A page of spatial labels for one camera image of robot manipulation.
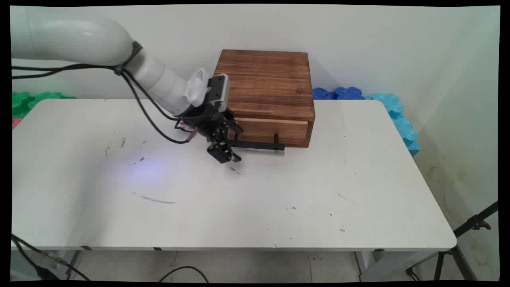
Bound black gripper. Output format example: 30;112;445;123
186;104;244;164

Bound light wooden drawer black handle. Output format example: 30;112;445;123
228;117;310;151

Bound dark wooden cabinet box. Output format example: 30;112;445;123
213;49;316;148

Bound dark blue foam mat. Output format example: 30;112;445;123
312;87;365;100

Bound cyan foam mat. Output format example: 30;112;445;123
364;93;421;157

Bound white table leg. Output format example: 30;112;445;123
355;250;439;282

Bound green foam mat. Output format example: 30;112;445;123
12;92;77;119

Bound black tripod stand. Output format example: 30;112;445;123
406;201;499;281

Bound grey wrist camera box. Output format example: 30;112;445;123
206;74;230;112

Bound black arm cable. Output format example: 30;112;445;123
11;64;198;144

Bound black floor cable loop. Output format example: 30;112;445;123
159;266;210;283

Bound black cable bundle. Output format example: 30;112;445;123
11;233;90;281

